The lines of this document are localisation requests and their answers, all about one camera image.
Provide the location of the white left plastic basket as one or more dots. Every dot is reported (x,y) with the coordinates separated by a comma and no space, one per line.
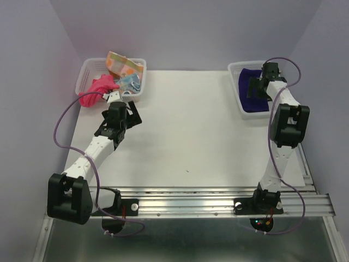
(94,68)

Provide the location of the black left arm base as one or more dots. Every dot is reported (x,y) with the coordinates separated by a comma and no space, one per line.
(118,212)

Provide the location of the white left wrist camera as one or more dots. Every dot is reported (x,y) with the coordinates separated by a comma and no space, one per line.
(112,97)

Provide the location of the light blue patterned towel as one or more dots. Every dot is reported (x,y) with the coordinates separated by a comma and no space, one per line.
(131,84)

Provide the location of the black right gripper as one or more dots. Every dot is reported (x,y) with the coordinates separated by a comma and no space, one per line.
(254,83)

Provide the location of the purple towel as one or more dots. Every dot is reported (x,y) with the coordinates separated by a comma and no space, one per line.
(253,103)

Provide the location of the white plastic basket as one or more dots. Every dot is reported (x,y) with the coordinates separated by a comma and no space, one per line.
(94,68)
(234,70)

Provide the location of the pink towel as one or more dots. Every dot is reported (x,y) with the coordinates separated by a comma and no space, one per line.
(99,87)

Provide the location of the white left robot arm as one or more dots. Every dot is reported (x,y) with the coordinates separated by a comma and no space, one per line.
(69,196)

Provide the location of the orange dotted patterned towel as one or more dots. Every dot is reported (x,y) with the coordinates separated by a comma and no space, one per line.
(122,66)

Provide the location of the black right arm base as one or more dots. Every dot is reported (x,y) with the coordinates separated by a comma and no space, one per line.
(251,210)

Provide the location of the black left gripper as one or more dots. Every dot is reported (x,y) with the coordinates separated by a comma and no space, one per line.
(133,119)

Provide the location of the aluminium mounting rail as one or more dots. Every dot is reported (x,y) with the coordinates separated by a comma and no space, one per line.
(220,202)

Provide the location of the white right plastic basket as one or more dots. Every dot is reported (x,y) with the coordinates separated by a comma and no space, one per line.
(234,70)

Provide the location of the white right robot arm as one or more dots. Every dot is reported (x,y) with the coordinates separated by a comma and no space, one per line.
(286,129)

